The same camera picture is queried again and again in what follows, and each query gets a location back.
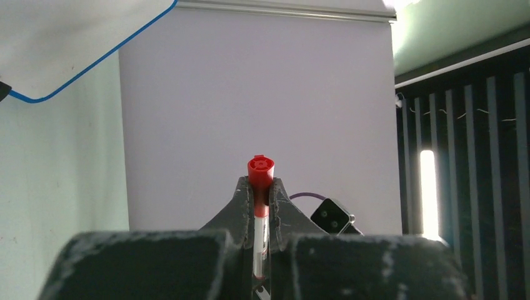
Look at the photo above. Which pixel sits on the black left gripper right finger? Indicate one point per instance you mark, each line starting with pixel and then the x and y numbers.
pixel 308 263

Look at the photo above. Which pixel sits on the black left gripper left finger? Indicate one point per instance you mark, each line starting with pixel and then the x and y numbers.
pixel 214 262

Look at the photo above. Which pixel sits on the red whiteboard marker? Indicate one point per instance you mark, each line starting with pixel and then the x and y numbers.
pixel 260 177

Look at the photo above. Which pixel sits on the black left whiteboard stand foot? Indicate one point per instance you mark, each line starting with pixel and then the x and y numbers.
pixel 5 90

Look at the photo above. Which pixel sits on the white blue-framed whiteboard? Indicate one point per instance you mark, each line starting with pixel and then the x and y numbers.
pixel 47 45

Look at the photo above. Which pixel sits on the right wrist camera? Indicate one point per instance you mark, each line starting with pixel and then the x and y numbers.
pixel 332 217

